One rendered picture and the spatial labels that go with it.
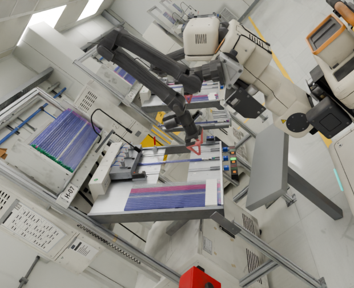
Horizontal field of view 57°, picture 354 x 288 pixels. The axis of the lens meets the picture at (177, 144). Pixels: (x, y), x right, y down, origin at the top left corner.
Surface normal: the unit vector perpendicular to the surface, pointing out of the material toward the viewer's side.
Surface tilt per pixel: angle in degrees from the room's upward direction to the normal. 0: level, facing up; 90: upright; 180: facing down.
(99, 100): 90
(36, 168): 90
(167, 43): 90
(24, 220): 89
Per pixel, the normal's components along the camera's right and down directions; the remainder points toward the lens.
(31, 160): -0.10, 0.47
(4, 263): 0.62, -0.66
